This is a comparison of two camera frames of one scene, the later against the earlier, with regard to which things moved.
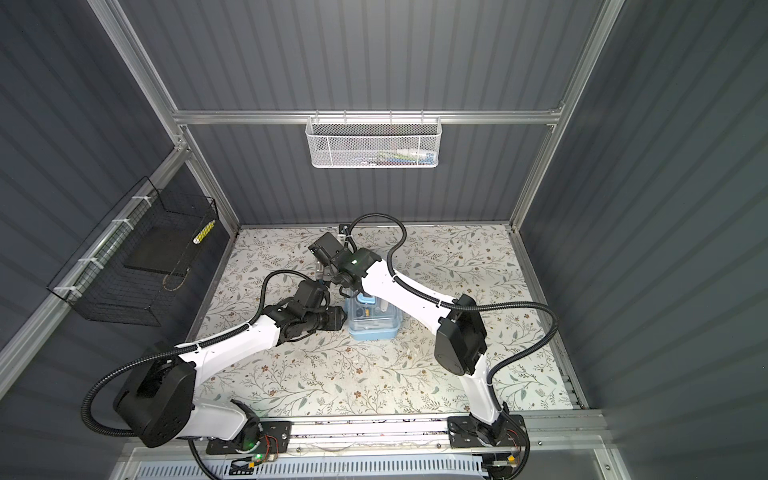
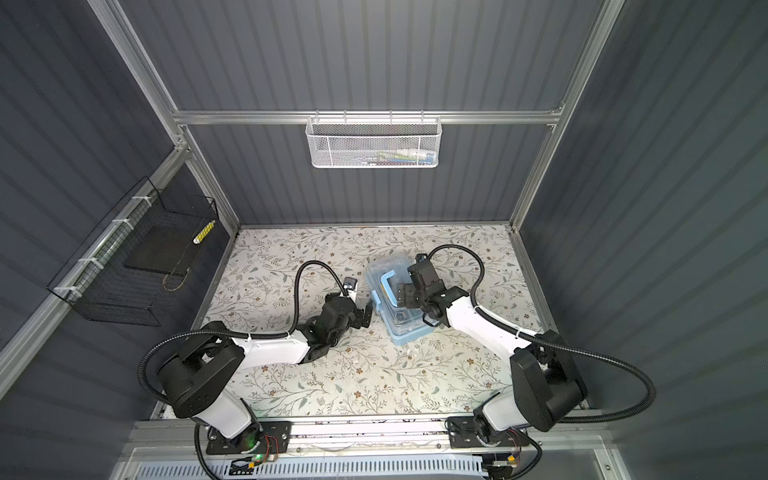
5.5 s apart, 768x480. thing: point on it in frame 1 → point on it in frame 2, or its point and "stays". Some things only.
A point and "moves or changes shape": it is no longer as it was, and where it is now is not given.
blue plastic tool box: x=369 y=318 moves or changes shape
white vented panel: x=318 y=468 stays
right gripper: x=326 y=273 → x=406 y=295
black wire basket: x=133 y=268 stays
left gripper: x=336 y=318 → x=358 y=316
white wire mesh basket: x=373 y=142 stays
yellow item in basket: x=204 y=232 stays
